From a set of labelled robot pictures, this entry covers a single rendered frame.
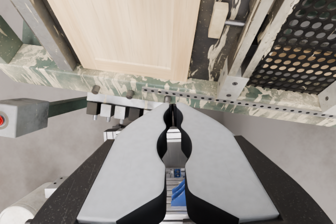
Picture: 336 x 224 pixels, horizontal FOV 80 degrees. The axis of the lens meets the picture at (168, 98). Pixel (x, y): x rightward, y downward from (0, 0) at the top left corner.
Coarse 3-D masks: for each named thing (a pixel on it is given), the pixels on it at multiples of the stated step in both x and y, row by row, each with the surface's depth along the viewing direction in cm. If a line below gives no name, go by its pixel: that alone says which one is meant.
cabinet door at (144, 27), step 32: (64, 0) 49; (96, 0) 48; (128, 0) 47; (160, 0) 46; (192, 0) 44; (96, 32) 57; (128, 32) 55; (160, 32) 54; (192, 32) 52; (96, 64) 70; (128, 64) 67; (160, 64) 65
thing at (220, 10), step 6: (216, 6) 44; (222, 6) 44; (216, 12) 44; (222, 12) 44; (216, 18) 45; (222, 18) 45; (210, 24) 48; (216, 24) 47; (222, 24) 46; (210, 30) 48; (216, 30) 48; (210, 36) 50; (216, 36) 50
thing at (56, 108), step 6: (84, 96) 138; (54, 102) 103; (60, 102) 105; (66, 102) 108; (72, 102) 114; (78, 102) 121; (84, 102) 129; (54, 108) 99; (60, 108) 103; (66, 108) 109; (72, 108) 115; (78, 108) 122; (48, 114) 95; (54, 114) 99
